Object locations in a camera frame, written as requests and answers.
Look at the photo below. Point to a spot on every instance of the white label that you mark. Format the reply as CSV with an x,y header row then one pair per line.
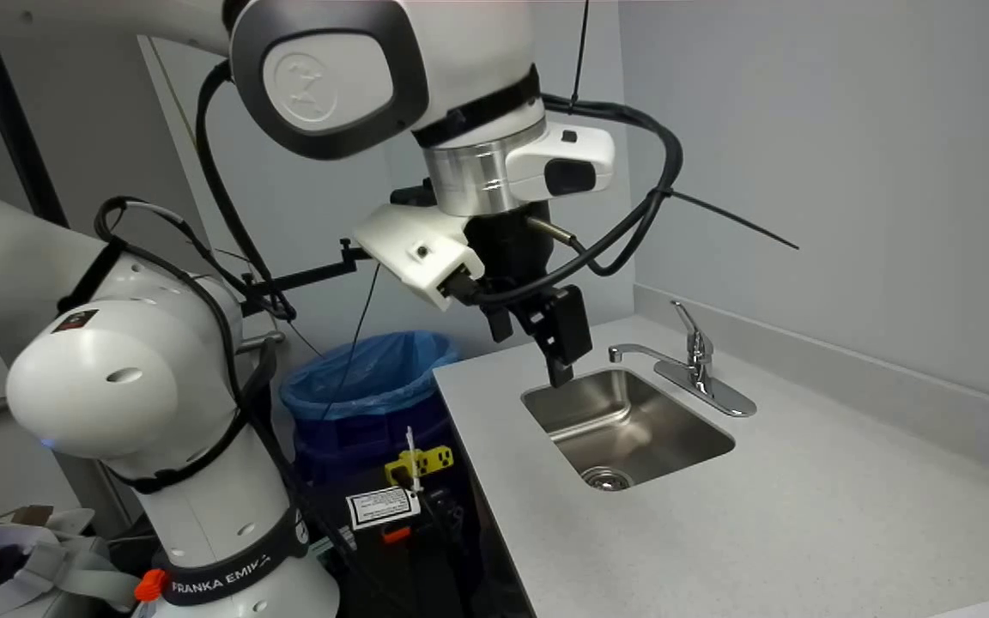
x,y
381,505

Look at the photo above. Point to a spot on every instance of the trash bin with blue liner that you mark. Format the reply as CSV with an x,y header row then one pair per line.
x,y
370,391

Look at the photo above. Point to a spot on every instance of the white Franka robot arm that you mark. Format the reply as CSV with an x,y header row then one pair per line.
x,y
119,378

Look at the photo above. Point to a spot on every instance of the metal sink drain strainer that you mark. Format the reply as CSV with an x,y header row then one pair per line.
x,y
607,477

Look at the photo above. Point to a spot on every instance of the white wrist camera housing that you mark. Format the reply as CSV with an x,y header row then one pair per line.
x,y
420,247

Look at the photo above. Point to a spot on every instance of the yellow tag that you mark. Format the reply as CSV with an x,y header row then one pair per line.
x,y
420,464

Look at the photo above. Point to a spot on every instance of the black case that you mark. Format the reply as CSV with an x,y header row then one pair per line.
x,y
413,573

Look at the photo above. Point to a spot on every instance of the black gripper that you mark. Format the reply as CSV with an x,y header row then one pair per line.
x,y
506,251

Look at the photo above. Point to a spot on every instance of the black bar camera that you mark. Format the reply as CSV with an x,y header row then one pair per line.
x,y
405,193

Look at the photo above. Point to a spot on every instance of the stainless steel sink basin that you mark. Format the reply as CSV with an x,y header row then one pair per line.
x,y
632,431

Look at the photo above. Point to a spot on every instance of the chrome faucet body with lever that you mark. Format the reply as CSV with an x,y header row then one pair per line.
x,y
702,384

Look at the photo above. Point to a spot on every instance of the chrome faucet spout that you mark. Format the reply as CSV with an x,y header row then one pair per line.
x,y
632,351

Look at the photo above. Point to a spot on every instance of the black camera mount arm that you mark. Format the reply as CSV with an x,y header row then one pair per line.
x,y
300,272

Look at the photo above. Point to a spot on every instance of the orange knob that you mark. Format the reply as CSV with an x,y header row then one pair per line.
x,y
150,587

